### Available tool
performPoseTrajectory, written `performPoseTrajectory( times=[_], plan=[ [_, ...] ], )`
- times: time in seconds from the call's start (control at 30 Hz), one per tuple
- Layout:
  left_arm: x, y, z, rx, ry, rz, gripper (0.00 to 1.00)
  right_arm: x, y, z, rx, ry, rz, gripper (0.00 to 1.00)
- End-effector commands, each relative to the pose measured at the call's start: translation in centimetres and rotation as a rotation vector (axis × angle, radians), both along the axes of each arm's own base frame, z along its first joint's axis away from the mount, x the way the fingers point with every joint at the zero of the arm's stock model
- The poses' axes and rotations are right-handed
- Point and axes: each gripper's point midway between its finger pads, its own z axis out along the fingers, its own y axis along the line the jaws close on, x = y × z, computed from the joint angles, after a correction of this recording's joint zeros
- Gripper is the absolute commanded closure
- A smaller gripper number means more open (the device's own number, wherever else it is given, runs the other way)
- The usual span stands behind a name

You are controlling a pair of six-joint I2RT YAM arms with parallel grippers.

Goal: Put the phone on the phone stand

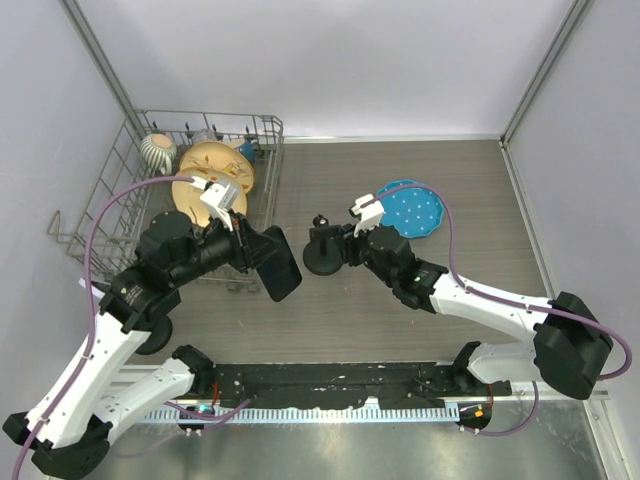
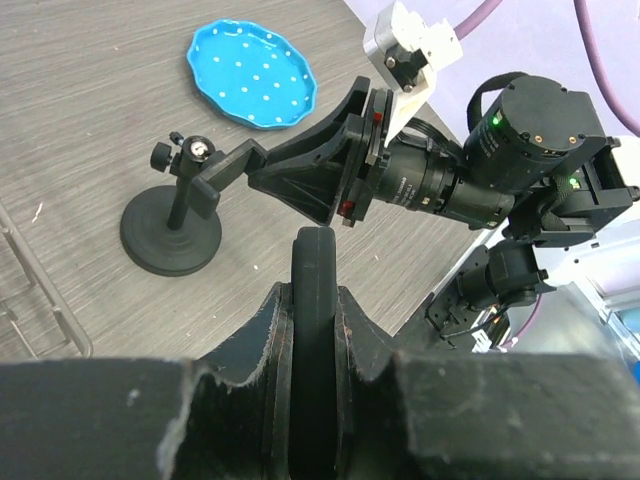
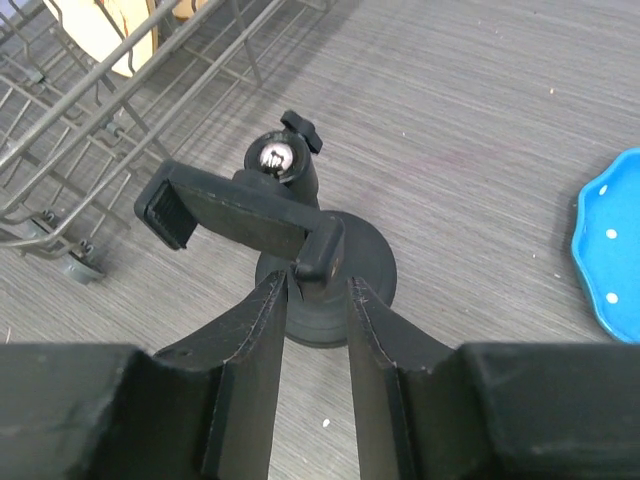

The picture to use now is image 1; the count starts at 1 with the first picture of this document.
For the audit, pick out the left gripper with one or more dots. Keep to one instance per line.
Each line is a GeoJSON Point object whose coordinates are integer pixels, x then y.
{"type": "Point", "coordinates": [250, 247]}

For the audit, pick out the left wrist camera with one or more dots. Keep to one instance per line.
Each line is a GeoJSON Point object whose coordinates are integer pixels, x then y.
{"type": "Point", "coordinates": [218, 199]}

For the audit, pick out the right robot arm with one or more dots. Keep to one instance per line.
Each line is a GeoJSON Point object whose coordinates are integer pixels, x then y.
{"type": "Point", "coordinates": [556, 341]}

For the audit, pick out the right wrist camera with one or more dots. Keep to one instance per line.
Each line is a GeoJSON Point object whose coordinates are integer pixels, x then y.
{"type": "Point", "coordinates": [368, 211]}

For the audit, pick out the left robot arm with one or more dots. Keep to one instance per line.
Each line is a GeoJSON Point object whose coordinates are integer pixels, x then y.
{"type": "Point", "coordinates": [71, 430]}

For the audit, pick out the black phone stand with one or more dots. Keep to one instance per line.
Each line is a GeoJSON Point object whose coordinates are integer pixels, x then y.
{"type": "Point", "coordinates": [158, 339]}
{"type": "Point", "coordinates": [322, 258]}

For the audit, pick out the white cable duct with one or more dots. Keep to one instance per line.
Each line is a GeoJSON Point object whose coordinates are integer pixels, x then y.
{"type": "Point", "coordinates": [369, 413]}

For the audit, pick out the black phone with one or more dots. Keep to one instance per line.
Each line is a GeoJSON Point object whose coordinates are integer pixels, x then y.
{"type": "Point", "coordinates": [280, 273]}

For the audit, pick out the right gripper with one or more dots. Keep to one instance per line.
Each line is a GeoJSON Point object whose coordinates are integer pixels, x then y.
{"type": "Point", "coordinates": [350, 244]}

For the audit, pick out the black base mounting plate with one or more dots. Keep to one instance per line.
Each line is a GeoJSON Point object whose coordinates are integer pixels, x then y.
{"type": "Point", "coordinates": [338, 386]}

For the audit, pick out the rear yellow bird plate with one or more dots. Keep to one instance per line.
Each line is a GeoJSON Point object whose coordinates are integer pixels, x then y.
{"type": "Point", "coordinates": [220, 157]}

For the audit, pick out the clear glass in rack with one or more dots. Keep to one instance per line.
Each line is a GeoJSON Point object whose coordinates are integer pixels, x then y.
{"type": "Point", "coordinates": [204, 135]}

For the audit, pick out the blue ceramic cup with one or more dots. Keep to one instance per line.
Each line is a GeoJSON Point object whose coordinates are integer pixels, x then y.
{"type": "Point", "coordinates": [248, 149]}

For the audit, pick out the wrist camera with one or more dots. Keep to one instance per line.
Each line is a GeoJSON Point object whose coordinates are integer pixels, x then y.
{"type": "Point", "coordinates": [368, 211]}
{"type": "Point", "coordinates": [218, 199]}

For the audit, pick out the striped white mug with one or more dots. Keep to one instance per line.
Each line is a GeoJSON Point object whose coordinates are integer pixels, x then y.
{"type": "Point", "coordinates": [158, 152]}

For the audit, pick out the blue polka dot plate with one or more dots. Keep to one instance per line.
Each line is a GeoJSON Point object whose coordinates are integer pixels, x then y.
{"type": "Point", "coordinates": [413, 211]}

